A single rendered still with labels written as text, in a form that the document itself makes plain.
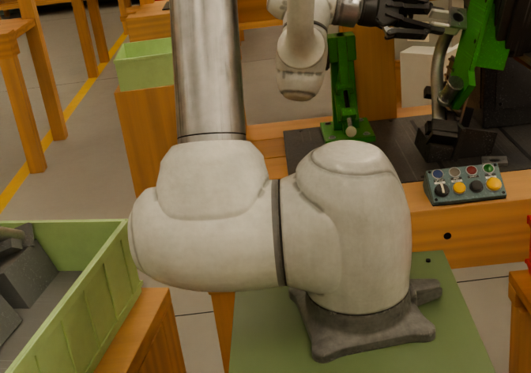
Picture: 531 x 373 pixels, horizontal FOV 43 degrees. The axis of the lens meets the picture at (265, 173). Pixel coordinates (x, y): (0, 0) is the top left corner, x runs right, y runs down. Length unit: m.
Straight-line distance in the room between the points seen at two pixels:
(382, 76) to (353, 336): 1.07
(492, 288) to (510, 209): 1.35
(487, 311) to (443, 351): 1.67
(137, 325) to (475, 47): 0.92
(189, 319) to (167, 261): 1.81
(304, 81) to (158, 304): 0.56
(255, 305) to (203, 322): 1.61
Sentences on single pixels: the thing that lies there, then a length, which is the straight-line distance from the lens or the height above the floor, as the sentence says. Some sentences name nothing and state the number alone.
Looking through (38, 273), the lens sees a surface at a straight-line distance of 1.43.
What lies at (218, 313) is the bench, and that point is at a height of 0.70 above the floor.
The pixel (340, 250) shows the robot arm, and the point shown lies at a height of 1.09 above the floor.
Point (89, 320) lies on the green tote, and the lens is 1.24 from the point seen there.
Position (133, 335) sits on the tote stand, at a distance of 1.33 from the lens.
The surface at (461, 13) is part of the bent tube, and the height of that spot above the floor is 1.21.
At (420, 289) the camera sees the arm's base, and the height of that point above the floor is 0.96.
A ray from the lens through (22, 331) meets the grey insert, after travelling 1.33.
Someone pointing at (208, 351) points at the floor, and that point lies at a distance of 2.54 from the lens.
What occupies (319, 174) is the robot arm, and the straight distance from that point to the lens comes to 0.88.
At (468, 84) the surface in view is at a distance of 1.54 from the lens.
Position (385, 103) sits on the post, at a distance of 1.94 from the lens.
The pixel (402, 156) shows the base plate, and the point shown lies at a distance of 1.65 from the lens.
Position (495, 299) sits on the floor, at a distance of 2.72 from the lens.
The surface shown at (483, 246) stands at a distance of 1.47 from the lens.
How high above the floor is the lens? 1.55
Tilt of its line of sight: 24 degrees down
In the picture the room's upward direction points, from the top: 7 degrees counter-clockwise
